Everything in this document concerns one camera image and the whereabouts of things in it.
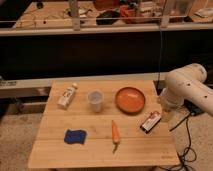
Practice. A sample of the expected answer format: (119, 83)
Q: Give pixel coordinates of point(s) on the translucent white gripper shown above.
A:
(169, 101)

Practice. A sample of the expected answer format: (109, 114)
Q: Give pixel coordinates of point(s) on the orange pepper with green stem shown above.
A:
(115, 136)

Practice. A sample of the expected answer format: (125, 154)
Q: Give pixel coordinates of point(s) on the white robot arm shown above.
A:
(187, 83)

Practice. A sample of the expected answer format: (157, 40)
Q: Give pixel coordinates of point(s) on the orange ceramic bowl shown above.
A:
(130, 100)

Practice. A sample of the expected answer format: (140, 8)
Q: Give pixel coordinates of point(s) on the black and red small box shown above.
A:
(151, 122)

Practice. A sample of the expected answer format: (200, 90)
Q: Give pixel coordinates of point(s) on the clear plastic cup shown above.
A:
(95, 99)

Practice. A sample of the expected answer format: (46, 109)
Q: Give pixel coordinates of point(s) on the wooden table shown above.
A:
(136, 148)

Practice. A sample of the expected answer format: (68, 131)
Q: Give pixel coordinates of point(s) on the red object on bench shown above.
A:
(128, 14)

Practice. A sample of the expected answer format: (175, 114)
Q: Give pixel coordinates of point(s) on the blue sponge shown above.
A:
(75, 136)

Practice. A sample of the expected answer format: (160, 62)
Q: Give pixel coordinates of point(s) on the black object on bench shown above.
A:
(107, 18)

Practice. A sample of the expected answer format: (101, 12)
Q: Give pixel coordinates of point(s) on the white plastic bottle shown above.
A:
(66, 98)

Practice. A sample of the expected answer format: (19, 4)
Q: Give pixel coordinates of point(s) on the grey metal post right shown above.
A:
(169, 4)

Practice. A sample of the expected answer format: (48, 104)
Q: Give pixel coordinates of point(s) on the grey metal post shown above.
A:
(169, 4)
(73, 4)

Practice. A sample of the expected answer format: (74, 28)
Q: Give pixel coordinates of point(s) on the grey metal post left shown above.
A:
(73, 4)

